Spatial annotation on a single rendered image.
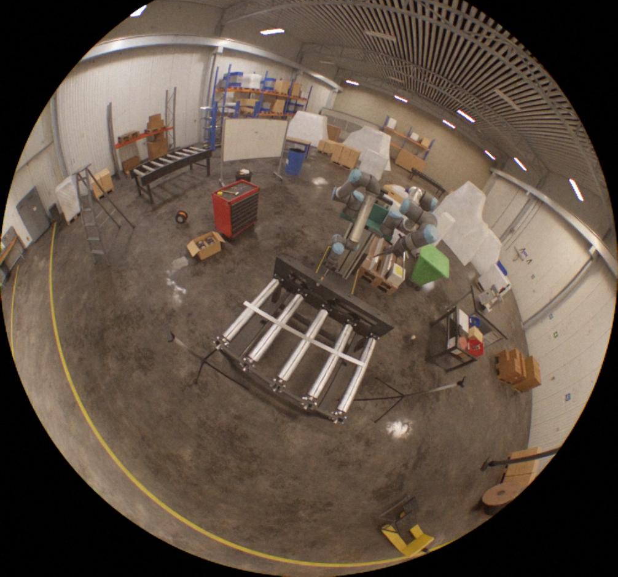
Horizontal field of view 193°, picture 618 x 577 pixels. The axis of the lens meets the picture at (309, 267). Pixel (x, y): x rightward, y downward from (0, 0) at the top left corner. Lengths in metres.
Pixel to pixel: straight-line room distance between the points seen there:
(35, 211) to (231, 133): 8.50
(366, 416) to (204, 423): 2.10
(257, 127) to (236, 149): 0.80
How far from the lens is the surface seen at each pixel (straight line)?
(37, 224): 10.14
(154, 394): 2.87
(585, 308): 11.18
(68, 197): 8.02
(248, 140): 5.40
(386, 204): 2.19
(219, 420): 2.55
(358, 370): 1.79
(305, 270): 1.71
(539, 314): 11.72
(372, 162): 9.26
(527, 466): 7.48
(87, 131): 9.93
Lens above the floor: 2.46
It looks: 48 degrees down
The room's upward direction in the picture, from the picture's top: 21 degrees clockwise
